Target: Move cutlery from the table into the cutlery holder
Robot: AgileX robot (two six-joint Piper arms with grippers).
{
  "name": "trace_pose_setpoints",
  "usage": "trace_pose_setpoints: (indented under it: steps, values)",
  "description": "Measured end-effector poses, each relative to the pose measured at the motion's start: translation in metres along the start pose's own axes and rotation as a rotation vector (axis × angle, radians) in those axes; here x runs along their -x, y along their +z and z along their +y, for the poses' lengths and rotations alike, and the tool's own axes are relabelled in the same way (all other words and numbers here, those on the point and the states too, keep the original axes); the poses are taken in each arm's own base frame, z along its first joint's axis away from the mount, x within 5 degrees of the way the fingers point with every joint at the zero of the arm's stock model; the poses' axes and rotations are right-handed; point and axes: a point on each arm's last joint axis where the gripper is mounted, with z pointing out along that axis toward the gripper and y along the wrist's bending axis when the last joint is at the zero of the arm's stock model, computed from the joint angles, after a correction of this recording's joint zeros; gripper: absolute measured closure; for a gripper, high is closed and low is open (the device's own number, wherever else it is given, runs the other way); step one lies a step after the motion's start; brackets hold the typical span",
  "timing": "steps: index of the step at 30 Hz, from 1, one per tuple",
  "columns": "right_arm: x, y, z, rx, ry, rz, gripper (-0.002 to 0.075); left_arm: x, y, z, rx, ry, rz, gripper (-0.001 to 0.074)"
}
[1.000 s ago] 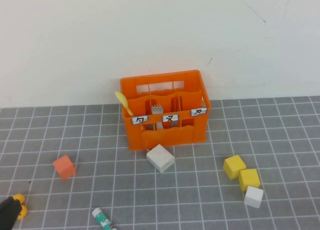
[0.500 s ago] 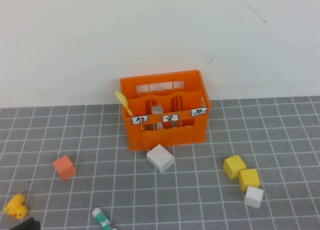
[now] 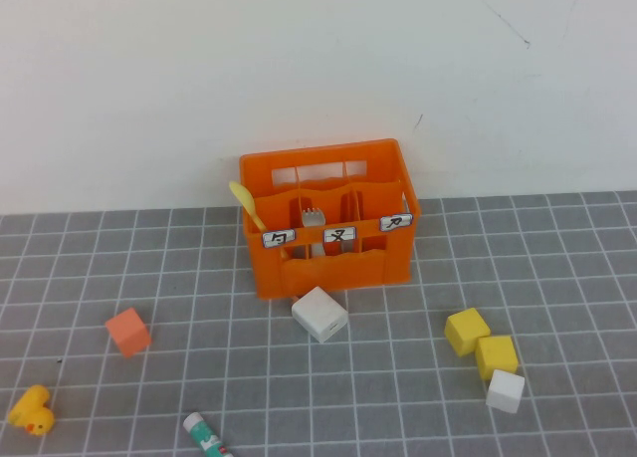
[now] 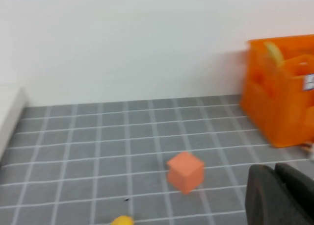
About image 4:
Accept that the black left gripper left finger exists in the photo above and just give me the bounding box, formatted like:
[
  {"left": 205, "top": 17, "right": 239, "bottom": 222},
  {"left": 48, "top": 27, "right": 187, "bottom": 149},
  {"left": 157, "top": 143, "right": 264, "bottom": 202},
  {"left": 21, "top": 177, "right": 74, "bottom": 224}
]
[{"left": 244, "top": 164, "right": 307, "bottom": 225}]

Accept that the yellow plastic spoon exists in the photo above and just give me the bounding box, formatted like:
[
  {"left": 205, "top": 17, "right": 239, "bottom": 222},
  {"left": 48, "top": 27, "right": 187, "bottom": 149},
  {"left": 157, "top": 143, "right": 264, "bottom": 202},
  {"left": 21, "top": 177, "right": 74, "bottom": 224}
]
[{"left": 263, "top": 42, "right": 285, "bottom": 68}]

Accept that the white side panel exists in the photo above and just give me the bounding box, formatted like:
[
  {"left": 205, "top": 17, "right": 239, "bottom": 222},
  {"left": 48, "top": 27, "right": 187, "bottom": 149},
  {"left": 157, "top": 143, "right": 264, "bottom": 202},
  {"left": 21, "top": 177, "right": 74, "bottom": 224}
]
[{"left": 0, "top": 84, "right": 28, "bottom": 163}]

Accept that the grey grid mat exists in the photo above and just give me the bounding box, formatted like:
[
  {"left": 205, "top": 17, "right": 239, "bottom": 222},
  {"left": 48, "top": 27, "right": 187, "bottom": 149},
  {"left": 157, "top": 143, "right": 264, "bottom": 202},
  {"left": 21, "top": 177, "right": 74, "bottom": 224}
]
[{"left": 0, "top": 95, "right": 314, "bottom": 225}]

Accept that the orange plastic cutlery holder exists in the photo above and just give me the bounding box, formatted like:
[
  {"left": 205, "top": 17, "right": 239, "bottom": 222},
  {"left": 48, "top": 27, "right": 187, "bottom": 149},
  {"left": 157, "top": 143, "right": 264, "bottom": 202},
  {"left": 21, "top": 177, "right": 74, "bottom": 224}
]
[{"left": 239, "top": 33, "right": 314, "bottom": 149}]

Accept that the yellow rubber duck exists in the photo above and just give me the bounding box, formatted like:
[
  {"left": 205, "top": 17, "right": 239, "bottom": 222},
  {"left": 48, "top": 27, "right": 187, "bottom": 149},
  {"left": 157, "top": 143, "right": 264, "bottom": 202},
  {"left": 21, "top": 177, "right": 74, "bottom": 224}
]
[{"left": 110, "top": 215, "right": 135, "bottom": 225}]

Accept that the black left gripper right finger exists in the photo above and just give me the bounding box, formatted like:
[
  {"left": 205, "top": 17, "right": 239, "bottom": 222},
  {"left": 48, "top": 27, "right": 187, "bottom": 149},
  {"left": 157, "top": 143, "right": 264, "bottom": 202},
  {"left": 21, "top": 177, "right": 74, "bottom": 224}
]
[{"left": 274, "top": 162, "right": 314, "bottom": 225}]

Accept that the orange cube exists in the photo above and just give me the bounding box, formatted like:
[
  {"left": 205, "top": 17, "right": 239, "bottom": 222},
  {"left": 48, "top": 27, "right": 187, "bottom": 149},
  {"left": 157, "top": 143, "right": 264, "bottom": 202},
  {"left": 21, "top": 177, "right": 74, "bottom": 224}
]
[{"left": 166, "top": 151, "right": 206, "bottom": 195}]

